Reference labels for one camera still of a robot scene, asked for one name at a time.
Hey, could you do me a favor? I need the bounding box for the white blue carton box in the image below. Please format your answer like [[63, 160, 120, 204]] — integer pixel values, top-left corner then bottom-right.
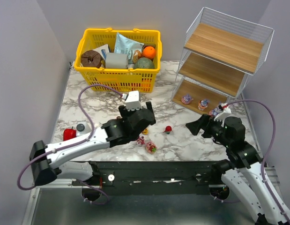
[[93, 44, 111, 60]]

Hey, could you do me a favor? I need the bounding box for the white bottle grey cap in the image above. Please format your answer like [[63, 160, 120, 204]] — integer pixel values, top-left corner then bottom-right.
[[76, 121, 91, 137]]

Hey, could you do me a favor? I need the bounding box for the bread in netted pack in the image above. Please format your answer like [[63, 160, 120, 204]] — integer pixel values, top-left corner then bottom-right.
[[132, 50, 143, 64]]

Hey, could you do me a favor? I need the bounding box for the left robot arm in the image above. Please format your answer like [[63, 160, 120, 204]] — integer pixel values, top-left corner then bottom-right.
[[29, 101, 156, 186]]

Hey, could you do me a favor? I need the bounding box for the brown chocolate donut toy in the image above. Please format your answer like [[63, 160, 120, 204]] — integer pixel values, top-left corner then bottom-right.
[[81, 50, 103, 68]]

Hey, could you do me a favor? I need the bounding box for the red haired mermaid figure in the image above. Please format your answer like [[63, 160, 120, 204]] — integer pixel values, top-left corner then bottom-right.
[[164, 126, 172, 134]]

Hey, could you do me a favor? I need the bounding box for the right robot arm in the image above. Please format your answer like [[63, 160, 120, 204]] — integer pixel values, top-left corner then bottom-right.
[[186, 114, 290, 225]]

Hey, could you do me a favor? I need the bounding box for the light blue snack bag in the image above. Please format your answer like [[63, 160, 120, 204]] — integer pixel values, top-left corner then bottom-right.
[[114, 33, 144, 64]]

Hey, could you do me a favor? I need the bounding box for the orange fruit toy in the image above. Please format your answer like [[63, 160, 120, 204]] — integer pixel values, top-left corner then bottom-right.
[[142, 46, 156, 60]]

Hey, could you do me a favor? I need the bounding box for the white wire wooden shelf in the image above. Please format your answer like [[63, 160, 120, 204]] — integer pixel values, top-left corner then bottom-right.
[[170, 7, 275, 118]]

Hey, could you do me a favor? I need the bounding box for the green melon toy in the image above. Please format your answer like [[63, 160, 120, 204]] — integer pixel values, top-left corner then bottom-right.
[[133, 57, 155, 69]]

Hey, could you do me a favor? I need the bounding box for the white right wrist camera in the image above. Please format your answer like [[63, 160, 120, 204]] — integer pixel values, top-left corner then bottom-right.
[[214, 103, 231, 121]]

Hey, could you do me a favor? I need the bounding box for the purple bunny cupcake figure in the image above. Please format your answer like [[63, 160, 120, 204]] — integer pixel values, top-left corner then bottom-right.
[[198, 99, 209, 111]]

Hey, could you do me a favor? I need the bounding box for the grey paper roll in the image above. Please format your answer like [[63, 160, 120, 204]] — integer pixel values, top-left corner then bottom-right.
[[105, 52, 128, 69]]

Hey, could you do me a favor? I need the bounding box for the pink bear strawberry figure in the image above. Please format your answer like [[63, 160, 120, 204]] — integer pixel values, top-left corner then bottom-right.
[[136, 135, 145, 146]]

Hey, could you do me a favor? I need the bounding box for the pink bear donut figure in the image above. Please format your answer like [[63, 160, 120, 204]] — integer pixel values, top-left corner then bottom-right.
[[145, 141, 157, 154]]

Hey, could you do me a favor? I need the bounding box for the yellow plastic shopping basket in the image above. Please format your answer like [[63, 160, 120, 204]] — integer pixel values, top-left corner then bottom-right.
[[74, 28, 163, 93]]

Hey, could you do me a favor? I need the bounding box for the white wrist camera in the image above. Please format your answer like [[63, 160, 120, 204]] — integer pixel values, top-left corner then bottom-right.
[[214, 103, 231, 121], [125, 90, 141, 111]]

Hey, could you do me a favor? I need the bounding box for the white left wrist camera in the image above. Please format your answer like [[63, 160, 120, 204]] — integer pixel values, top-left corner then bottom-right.
[[125, 90, 141, 111]]

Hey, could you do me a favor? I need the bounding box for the purple bunny pink cake figure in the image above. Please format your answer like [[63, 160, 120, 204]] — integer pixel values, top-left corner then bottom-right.
[[181, 94, 193, 105]]

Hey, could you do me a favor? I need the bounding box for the red bell pepper toy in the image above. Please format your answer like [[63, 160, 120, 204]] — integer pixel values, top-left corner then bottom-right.
[[63, 127, 76, 141]]

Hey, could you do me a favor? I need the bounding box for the yellow duck figure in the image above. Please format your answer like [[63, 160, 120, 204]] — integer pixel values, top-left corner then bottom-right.
[[142, 128, 149, 135]]

